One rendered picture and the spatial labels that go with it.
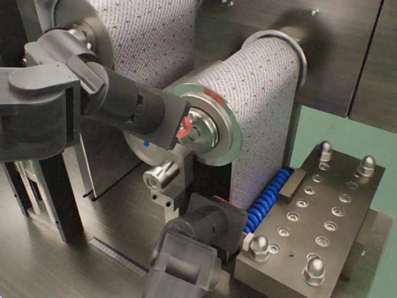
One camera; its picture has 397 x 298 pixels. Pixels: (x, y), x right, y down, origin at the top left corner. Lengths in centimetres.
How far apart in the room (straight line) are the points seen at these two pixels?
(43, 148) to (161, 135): 15
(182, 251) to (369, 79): 52
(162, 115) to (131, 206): 52
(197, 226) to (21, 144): 26
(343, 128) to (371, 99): 214
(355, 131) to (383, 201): 70
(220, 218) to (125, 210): 40
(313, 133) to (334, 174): 197
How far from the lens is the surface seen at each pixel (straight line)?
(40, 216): 96
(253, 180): 72
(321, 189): 84
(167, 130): 46
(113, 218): 94
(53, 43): 46
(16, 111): 35
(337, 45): 81
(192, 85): 56
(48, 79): 37
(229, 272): 78
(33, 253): 92
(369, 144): 287
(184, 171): 62
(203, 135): 56
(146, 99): 43
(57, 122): 37
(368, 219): 82
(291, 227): 75
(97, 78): 39
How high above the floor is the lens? 159
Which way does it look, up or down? 39 degrees down
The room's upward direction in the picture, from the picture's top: straight up
